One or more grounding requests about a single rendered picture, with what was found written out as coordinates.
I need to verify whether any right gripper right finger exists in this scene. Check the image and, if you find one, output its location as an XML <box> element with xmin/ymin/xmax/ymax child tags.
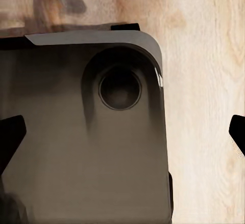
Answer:
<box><xmin>229</xmin><ymin>115</ymin><xmax>245</xmax><ymax>156</ymax></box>

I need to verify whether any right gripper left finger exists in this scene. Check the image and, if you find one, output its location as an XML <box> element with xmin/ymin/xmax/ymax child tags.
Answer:
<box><xmin>0</xmin><ymin>115</ymin><xmax>27</xmax><ymax>176</ymax></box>

